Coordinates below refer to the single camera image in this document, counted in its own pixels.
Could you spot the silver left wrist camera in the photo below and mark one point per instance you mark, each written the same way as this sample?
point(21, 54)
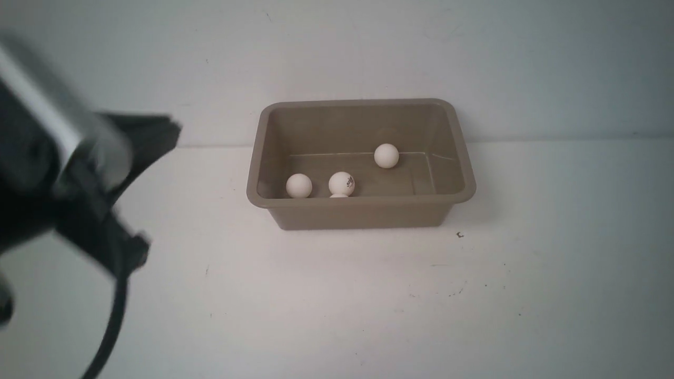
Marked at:
point(70, 126)

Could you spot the white ping-pong ball with mark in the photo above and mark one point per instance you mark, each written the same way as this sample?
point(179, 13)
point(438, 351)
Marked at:
point(341, 182)

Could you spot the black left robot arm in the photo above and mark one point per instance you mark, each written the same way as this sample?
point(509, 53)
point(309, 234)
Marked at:
point(29, 208)

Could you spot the tan plastic bin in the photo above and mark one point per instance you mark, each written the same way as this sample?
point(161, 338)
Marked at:
point(320, 138)

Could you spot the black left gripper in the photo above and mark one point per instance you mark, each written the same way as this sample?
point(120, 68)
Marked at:
point(102, 235)

